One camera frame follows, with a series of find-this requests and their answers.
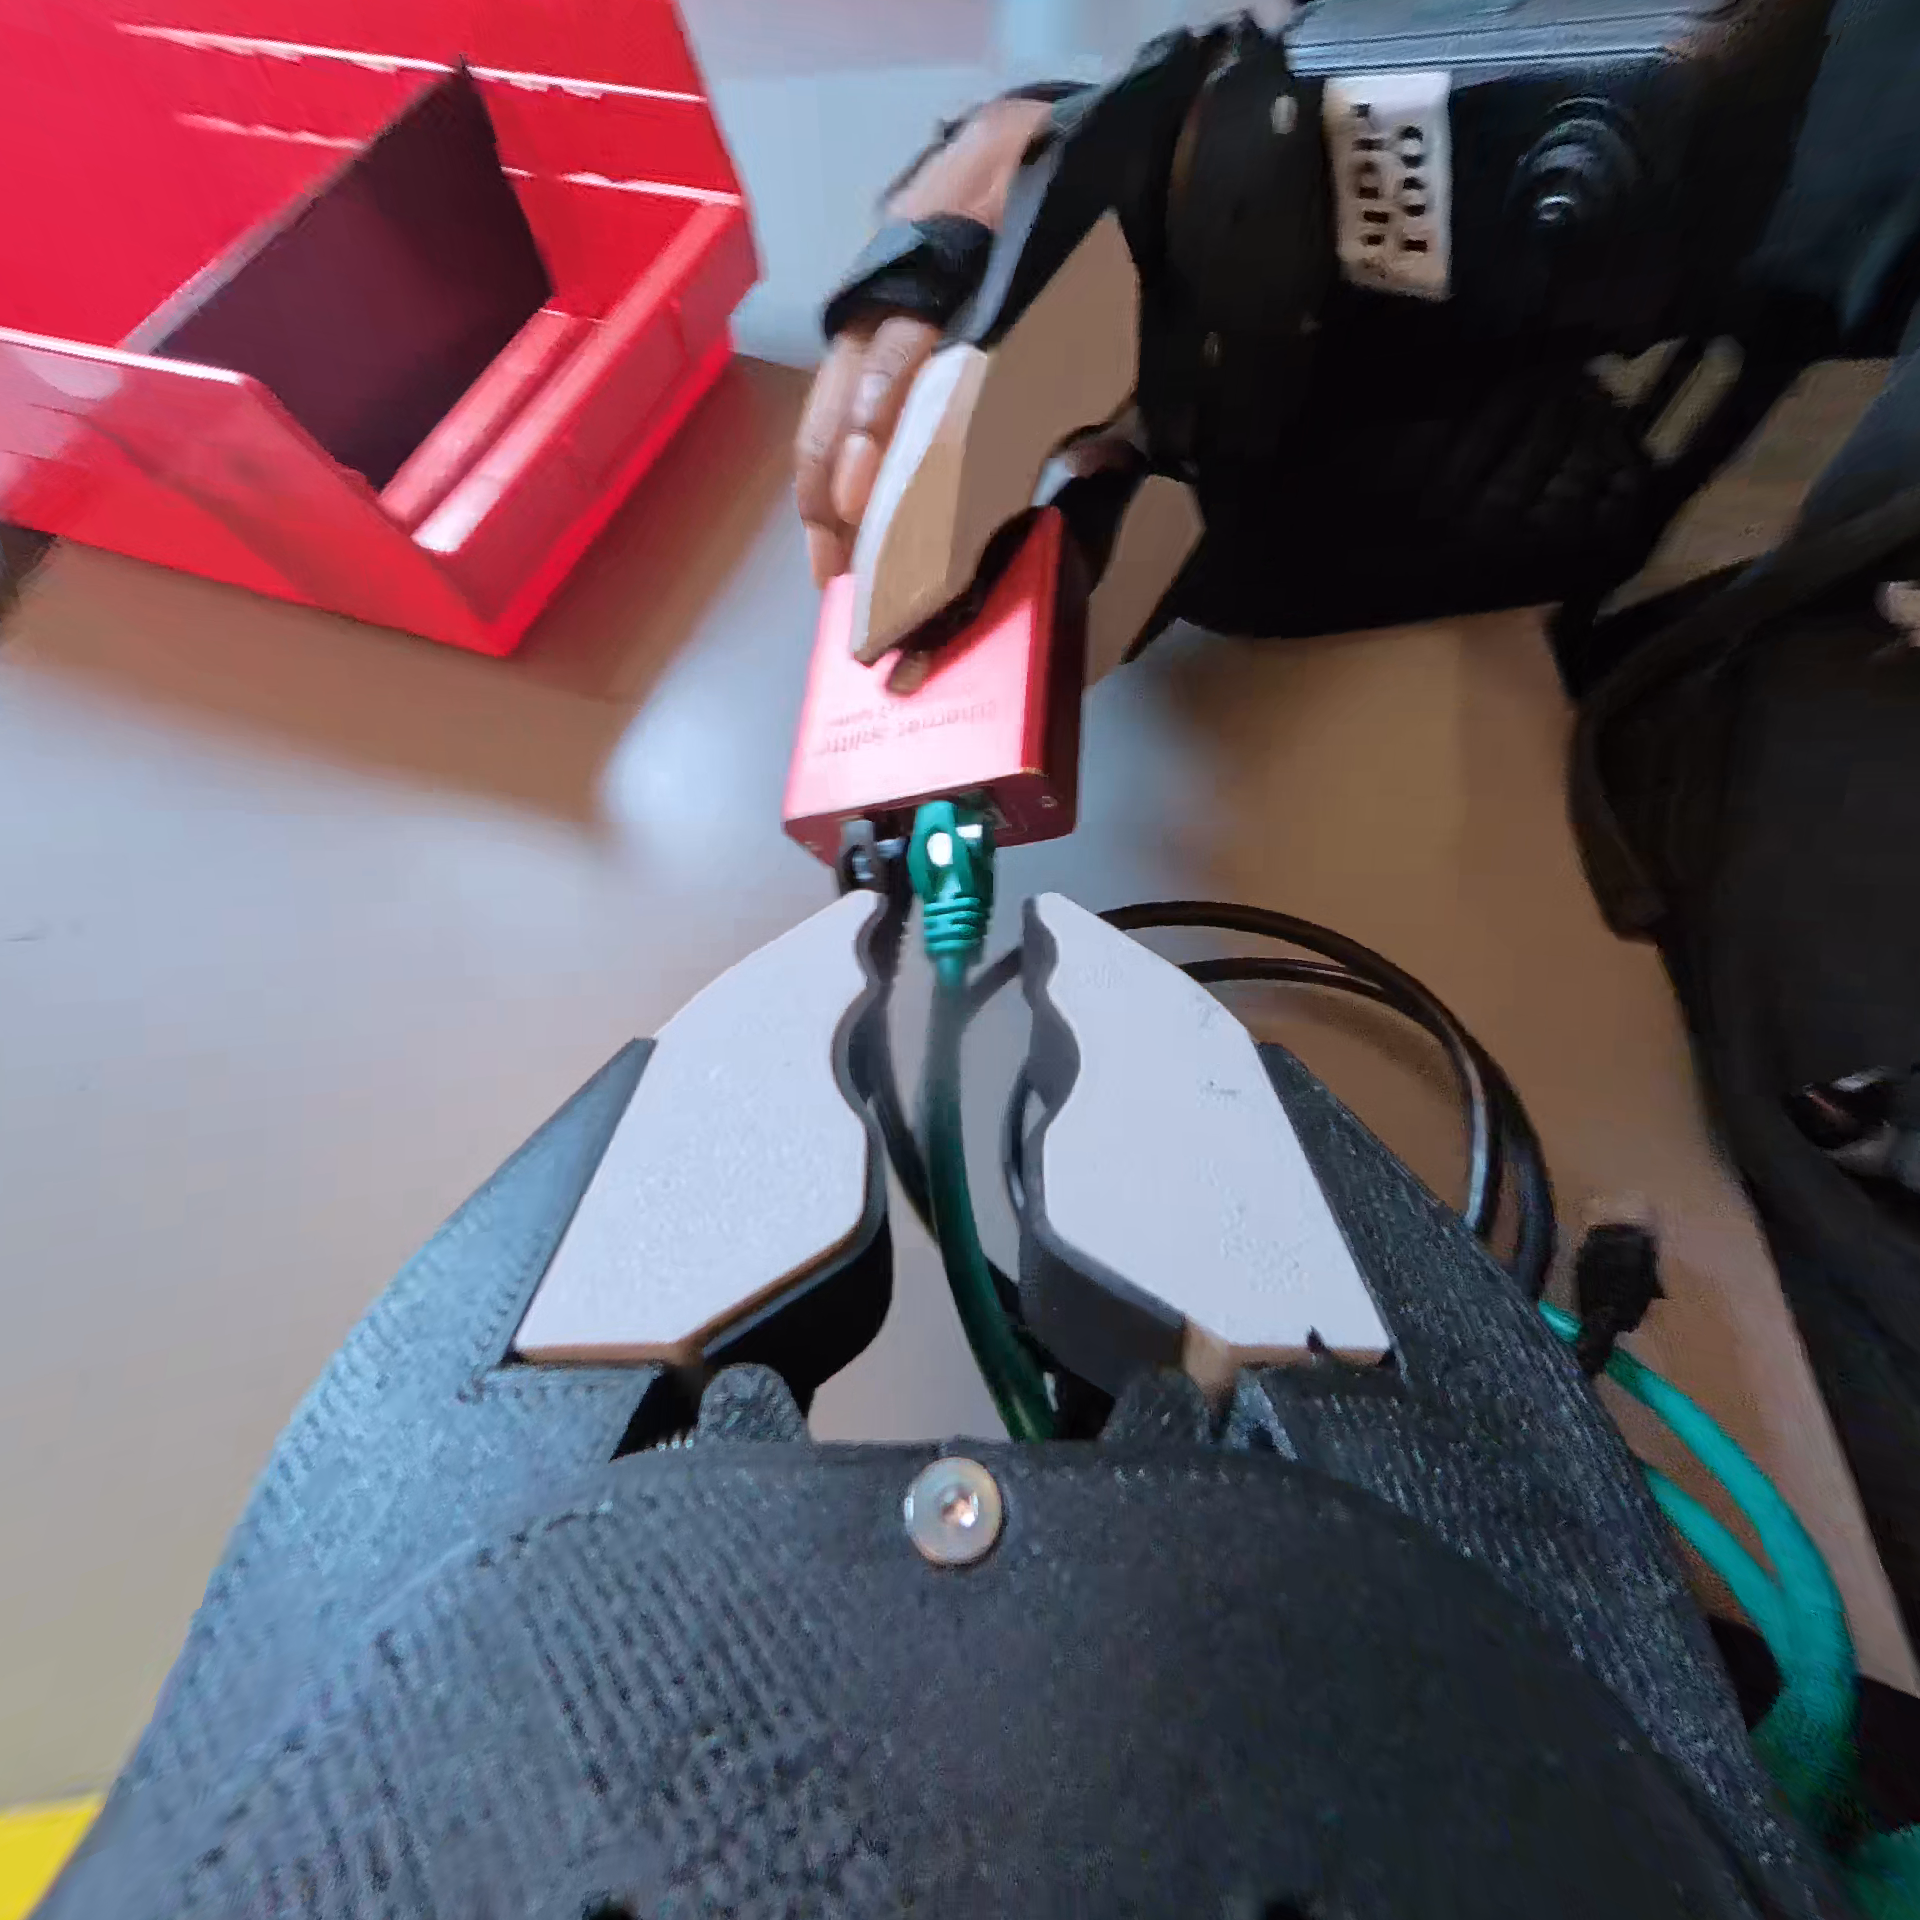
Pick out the yellow plastic bin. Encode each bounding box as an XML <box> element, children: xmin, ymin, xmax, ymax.
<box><xmin>0</xmin><ymin>1789</ymin><xmax>109</xmax><ymax>1920</ymax></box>

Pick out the person's right hand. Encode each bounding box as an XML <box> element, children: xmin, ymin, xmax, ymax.
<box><xmin>795</xmin><ymin>98</ymin><xmax>1062</xmax><ymax>592</ymax></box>

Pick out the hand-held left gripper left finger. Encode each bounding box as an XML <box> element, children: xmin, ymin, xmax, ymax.
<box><xmin>515</xmin><ymin>892</ymin><xmax>897</xmax><ymax>1449</ymax></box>

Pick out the red ethernet splitter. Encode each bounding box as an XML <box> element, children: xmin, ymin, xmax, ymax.
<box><xmin>781</xmin><ymin>507</ymin><xmax>1085</xmax><ymax>871</ymax></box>

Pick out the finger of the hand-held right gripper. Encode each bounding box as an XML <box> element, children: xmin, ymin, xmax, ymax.
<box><xmin>1074</xmin><ymin>437</ymin><xmax>1213</xmax><ymax>691</ymax></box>
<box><xmin>851</xmin><ymin>214</ymin><xmax>1143</xmax><ymax>665</ymax></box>

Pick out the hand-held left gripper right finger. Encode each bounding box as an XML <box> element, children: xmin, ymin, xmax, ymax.
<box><xmin>1018</xmin><ymin>892</ymin><xmax>1391</xmax><ymax>1449</ymax></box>

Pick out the red plastic bin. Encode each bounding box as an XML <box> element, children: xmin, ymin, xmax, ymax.
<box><xmin>0</xmin><ymin>0</ymin><xmax>761</xmax><ymax>658</ymax></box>

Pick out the black bin divider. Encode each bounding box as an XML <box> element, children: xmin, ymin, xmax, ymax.
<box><xmin>150</xmin><ymin>61</ymin><xmax>561</xmax><ymax>491</ymax></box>

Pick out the green ethernet cable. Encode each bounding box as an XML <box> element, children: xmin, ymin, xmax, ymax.
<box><xmin>905</xmin><ymin>796</ymin><xmax>1920</xmax><ymax>1920</ymax></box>

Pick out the black ethernet cable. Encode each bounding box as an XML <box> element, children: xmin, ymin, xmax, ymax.
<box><xmin>841</xmin><ymin>816</ymin><xmax>1669</xmax><ymax>1372</ymax></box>

